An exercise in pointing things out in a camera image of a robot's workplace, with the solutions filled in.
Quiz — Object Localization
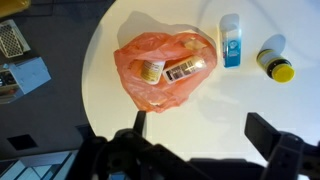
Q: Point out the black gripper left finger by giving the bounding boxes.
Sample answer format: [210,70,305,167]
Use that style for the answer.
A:
[66,110,208,180]

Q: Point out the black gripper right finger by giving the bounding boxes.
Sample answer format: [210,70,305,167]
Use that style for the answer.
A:
[244,112,320,180]

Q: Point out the orange plastic bag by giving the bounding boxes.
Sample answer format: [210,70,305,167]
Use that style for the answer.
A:
[113,31,218,114]

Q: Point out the dark bottle with yellow cap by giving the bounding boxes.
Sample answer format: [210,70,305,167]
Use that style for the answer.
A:
[256,48,296,84]

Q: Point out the white bottle with barcode label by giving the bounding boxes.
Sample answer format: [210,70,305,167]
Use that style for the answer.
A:
[162,55,207,85]

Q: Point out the blue-grey box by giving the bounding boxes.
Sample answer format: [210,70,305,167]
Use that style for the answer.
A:
[0,56,53,105]

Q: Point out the white perforated box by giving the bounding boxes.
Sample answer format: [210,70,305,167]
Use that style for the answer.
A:
[0,19,32,59]

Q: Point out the yellow object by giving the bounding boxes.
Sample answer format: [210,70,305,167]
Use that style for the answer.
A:
[0,0,32,18]

